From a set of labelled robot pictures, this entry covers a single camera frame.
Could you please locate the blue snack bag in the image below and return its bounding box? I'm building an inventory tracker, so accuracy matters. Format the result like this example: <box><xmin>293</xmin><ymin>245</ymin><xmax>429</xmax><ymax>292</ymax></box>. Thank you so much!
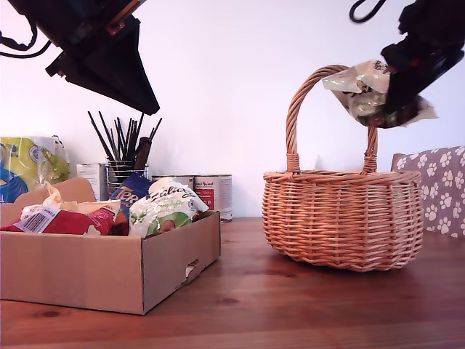
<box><xmin>110</xmin><ymin>172</ymin><xmax>153</xmax><ymax>219</ymax></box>

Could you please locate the yellow green printed plastic bag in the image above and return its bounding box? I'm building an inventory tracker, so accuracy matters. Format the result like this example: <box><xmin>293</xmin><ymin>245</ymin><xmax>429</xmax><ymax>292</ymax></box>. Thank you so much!
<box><xmin>0</xmin><ymin>136</ymin><xmax>70</xmax><ymax>204</ymax></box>

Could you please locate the woven wicker basket with handle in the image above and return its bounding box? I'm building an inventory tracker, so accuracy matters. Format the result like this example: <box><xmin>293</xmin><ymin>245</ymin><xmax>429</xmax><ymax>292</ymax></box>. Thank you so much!
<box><xmin>262</xmin><ymin>64</ymin><xmax>425</xmax><ymax>273</ymax></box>

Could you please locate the white carton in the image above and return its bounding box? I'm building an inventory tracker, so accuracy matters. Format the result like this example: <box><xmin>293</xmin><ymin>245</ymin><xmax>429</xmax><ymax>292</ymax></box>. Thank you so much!
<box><xmin>75</xmin><ymin>163</ymin><xmax>108</xmax><ymax>201</ymax></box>

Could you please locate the brown cardboard box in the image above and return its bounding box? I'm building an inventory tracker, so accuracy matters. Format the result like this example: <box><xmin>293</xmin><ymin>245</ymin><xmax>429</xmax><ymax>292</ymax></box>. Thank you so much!
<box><xmin>0</xmin><ymin>177</ymin><xmax>222</xmax><ymax>316</ymax></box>

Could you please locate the white green Easter egg bag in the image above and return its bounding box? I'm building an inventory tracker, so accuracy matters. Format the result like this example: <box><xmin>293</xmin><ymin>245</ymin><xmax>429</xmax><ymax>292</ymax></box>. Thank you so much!
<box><xmin>322</xmin><ymin>59</ymin><xmax>440</xmax><ymax>129</ymax></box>
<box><xmin>129</xmin><ymin>177</ymin><xmax>211</xmax><ymax>238</ymax></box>

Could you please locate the brown wooden tool handle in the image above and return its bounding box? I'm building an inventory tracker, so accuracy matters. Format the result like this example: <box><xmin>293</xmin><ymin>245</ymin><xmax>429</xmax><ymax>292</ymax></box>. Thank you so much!
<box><xmin>134</xmin><ymin>137</ymin><xmax>152</xmax><ymax>172</ymax></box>

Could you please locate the metal wire utensil holder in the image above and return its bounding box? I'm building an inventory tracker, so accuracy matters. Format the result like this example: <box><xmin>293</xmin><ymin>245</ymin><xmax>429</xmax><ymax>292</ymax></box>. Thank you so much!
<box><xmin>105</xmin><ymin>158</ymin><xmax>150</xmax><ymax>199</ymax></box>

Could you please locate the pale yellow snack bag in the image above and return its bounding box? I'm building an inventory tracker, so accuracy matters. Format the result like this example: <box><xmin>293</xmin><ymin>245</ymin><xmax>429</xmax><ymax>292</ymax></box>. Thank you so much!
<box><xmin>41</xmin><ymin>181</ymin><xmax>123</xmax><ymax>215</ymax></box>

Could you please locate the tin can red label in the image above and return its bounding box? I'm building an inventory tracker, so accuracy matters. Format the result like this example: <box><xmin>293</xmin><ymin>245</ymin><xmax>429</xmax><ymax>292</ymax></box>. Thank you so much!
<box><xmin>193</xmin><ymin>174</ymin><xmax>233</xmax><ymax>223</ymax></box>

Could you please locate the red snack bag white label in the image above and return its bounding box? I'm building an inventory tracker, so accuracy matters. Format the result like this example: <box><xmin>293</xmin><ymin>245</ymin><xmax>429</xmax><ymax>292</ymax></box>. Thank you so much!
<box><xmin>0</xmin><ymin>205</ymin><xmax>117</xmax><ymax>236</ymax></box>

